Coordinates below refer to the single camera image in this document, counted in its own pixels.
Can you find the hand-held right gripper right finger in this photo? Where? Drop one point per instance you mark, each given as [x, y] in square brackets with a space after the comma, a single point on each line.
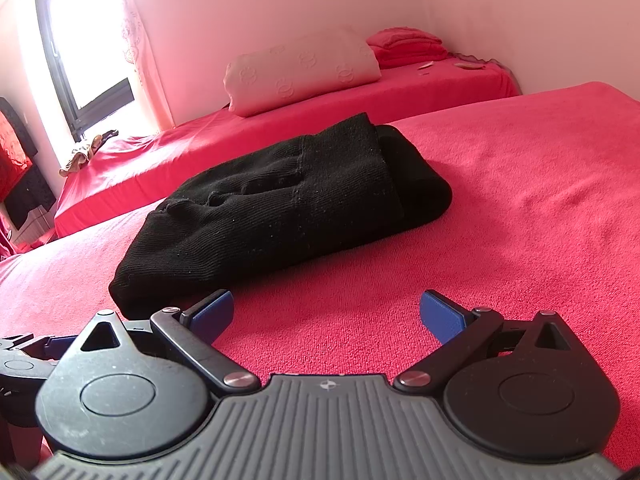
[442, 316]

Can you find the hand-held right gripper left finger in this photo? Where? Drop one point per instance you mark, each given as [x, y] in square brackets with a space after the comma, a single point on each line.
[214, 317]

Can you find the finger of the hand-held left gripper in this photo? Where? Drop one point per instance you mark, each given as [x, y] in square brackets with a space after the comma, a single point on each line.
[30, 345]
[25, 380]

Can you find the black pants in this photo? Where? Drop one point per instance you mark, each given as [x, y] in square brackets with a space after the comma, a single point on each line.
[300, 210]

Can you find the white radiator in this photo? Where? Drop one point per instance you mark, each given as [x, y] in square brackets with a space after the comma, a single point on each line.
[35, 227]

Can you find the red fleece blanket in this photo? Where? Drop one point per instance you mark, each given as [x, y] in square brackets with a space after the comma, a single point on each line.
[525, 210]

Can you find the black hanging garment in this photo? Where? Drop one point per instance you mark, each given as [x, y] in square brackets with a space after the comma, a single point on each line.
[35, 190]

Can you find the red bed sheet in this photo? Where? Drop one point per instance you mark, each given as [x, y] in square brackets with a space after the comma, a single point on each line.
[200, 135]

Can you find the red hanging cloth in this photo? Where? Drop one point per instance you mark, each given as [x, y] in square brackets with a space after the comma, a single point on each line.
[12, 160]

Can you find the beige crumpled cloth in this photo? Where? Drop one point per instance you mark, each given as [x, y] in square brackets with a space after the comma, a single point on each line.
[87, 152]

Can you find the small round flat item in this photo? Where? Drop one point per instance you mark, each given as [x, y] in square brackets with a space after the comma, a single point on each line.
[426, 65]
[467, 65]

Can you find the white embossed pillow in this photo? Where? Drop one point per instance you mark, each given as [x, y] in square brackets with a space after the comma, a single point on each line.
[300, 72]

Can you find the sheer patterned curtain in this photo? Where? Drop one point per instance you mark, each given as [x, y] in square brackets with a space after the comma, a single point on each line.
[142, 60]

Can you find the folded red blanket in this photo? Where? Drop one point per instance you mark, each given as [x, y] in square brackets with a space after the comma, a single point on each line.
[407, 47]

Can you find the dark framed window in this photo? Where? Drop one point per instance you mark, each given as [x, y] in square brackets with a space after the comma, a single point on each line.
[85, 50]

